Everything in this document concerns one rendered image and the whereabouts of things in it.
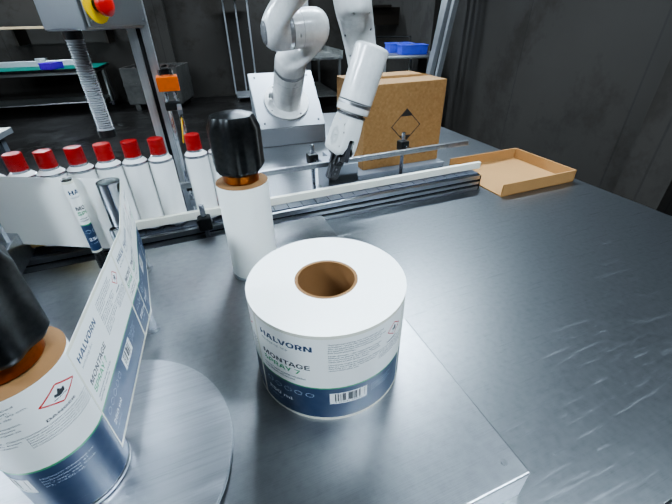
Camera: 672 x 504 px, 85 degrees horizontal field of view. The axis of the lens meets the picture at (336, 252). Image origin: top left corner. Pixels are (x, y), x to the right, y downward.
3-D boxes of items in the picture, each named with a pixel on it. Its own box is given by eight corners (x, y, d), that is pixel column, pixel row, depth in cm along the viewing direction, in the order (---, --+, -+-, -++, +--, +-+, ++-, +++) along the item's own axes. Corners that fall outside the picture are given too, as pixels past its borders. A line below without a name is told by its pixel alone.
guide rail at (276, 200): (87, 239, 81) (83, 231, 80) (87, 237, 82) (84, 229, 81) (480, 168, 114) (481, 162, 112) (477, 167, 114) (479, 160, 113)
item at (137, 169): (143, 232, 86) (113, 145, 75) (144, 222, 90) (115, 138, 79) (167, 227, 88) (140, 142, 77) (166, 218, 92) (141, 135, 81)
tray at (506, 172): (501, 197, 111) (504, 184, 109) (448, 169, 131) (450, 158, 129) (573, 181, 120) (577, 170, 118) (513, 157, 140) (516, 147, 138)
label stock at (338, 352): (343, 295, 66) (342, 224, 58) (427, 368, 52) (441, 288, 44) (238, 345, 56) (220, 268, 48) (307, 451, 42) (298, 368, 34)
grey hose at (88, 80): (98, 139, 83) (58, 30, 71) (100, 135, 85) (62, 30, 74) (116, 137, 84) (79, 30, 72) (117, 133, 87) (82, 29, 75)
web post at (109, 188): (127, 278, 71) (90, 188, 61) (128, 266, 74) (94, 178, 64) (152, 273, 72) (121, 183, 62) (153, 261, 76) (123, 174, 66)
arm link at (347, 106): (333, 94, 94) (330, 106, 95) (347, 100, 87) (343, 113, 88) (361, 103, 98) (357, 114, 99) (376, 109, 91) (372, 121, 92)
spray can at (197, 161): (200, 222, 90) (179, 138, 79) (198, 213, 94) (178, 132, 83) (221, 218, 91) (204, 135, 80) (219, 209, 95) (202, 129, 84)
